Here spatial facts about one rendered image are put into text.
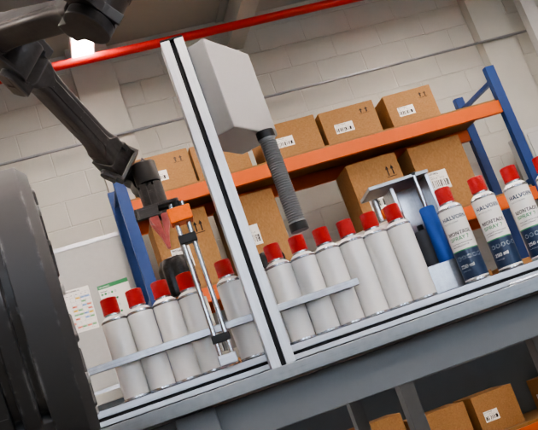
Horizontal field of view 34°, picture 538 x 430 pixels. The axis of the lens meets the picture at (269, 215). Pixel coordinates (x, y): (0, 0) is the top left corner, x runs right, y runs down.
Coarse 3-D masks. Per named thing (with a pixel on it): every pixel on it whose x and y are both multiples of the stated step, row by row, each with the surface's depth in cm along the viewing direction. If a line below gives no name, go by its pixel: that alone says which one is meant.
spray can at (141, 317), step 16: (128, 304) 170; (144, 304) 170; (128, 320) 169; (144, 320) 167; (144, 336) 167; (160, 336) 168; (160, 352) 166; (144, 368) 166; (160, 368) 165; (160, 384) 165; (176, 384) 167
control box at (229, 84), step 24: (192, 48) 167; (216, 48) 168; (216, 72) 164; (240, 72) 173; (216, 96) 164; (240, 96) 169; (216, 120) 164; (240, 120) 164; (264, 120) 173; (240, 144) 173
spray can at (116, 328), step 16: (112, 304) 169; (112, 320) 167; (112, 336) 167; (128, 336) 168; (112, 352) 167; (128, 352) 166; (128, 368) 166; (128, 384) 165; (144, 384) 166; (128, 400) 165
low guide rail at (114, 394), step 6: (234, 348) 173; (174, 378) 171; (114, 390) 169; (120, 390) 169; (96, 396) 169; (102, 396) 169; (108, 396) 169; (114, 396) 169; (120, 396) 169; (102, 402) 169; (108, 402) 170
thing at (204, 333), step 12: (324, 288) 170; (336, 288) 170; (300, 300) 169; (312, 300) 170; (228, 324) 167; (240, 324) 167; (192, 336) 166; (204, 336) 166; (156, 348) 165; (168, 348) 165; (120, 360) 164; (132, 360) 164; (96, 372) 163
